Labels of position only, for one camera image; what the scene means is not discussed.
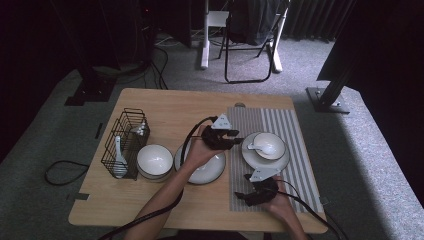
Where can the dark cloth on chair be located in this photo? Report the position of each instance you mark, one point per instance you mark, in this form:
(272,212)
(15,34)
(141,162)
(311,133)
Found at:
(253,23)

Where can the black metal stand with base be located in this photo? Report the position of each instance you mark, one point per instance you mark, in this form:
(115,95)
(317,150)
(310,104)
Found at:
(328,100)

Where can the person's dark clothing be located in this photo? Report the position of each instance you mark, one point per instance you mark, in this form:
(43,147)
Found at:
(213,236)

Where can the person's left hand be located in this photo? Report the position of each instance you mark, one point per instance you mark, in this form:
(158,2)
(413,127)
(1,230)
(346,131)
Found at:
(200,155)

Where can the white plate dark rim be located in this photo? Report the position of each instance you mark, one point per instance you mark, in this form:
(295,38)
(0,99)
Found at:
(256,163)
(213,170)

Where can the black tape strip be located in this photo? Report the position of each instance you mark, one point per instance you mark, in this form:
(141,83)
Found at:
(99,130)

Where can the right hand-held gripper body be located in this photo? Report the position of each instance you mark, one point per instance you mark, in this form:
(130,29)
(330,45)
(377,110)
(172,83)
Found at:
(263,191)

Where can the white ceramic spoon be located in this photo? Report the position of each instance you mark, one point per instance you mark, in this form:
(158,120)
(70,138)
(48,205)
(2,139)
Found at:
(118,151)
(263,148)

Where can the black screen panel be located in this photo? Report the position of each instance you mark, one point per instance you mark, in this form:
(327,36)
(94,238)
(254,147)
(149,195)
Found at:
(383,50)

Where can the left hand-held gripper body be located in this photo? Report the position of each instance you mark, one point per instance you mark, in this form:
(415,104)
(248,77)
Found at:
(216,136)

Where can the white bowl dark rim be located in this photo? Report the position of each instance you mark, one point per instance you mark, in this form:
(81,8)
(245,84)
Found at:
(275,140)
(155,160)
(155,179)

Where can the black stand base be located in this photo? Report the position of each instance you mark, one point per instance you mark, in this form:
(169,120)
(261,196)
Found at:
(90,93)

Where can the grey striped placemat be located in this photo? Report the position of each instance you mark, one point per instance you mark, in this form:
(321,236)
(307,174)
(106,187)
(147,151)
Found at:
(293,120)

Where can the black folding chair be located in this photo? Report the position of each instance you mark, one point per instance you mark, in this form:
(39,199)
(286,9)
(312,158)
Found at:
(227,66)

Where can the grey tape piece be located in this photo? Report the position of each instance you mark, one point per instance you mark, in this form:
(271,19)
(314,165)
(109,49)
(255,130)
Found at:
(324,200)
(78,196)

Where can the white desk leg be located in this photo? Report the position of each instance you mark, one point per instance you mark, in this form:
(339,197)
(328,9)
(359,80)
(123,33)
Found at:
(205,50)
(277,60)

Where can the dark curtain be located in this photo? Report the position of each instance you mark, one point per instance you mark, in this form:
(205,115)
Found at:
(310,18)

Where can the person's right hand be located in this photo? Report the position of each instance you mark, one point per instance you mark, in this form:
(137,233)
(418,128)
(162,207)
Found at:
(280,206)

